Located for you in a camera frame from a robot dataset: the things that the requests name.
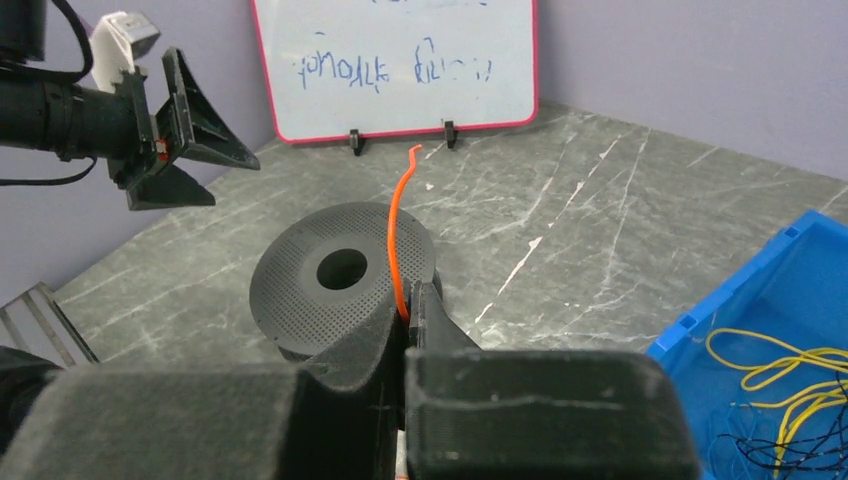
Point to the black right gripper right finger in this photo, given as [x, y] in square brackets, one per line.
[473, 413]

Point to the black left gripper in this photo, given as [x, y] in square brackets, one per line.
[190, 129]

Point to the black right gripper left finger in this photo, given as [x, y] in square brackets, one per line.
[334, 416]

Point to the dark grey perforated spool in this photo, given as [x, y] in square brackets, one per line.
[322, 277]

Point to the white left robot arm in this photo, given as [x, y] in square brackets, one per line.
[100, 112]

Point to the red framed whiteboard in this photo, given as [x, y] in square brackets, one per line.
[393, 68]

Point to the black whiteboard stand clip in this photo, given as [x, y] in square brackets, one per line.
[450, 134]

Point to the blue plastic bin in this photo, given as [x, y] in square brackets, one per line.
[760, 365]

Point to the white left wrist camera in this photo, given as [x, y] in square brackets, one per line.
[117, 41]

